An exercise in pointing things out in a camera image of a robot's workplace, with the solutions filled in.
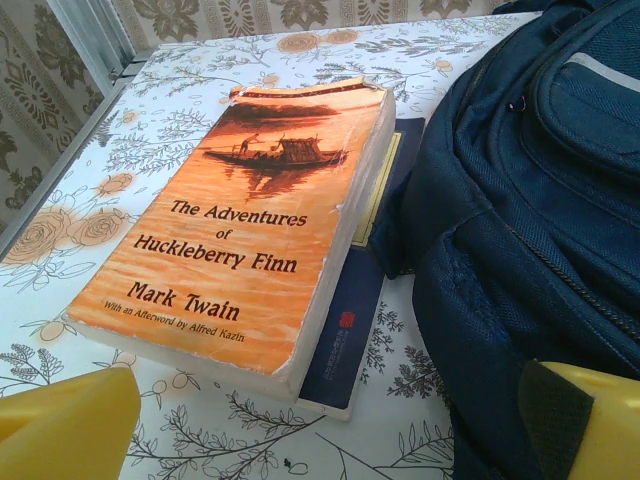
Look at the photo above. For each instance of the aluminium frame post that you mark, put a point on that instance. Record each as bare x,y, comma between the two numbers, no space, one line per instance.
95,35

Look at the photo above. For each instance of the aluminium side rail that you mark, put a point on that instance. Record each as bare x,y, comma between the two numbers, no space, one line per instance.
75,145

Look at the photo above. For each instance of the orange Huckleberry Finn paperback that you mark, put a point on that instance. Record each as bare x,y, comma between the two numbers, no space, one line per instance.
225,225

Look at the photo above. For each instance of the navy blue backpack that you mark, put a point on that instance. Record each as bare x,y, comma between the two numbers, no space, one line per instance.
525,200

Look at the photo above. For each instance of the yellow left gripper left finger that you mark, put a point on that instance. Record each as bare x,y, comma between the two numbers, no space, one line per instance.
65,430

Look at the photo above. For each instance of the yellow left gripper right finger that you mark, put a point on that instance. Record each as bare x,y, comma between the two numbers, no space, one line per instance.
600,430

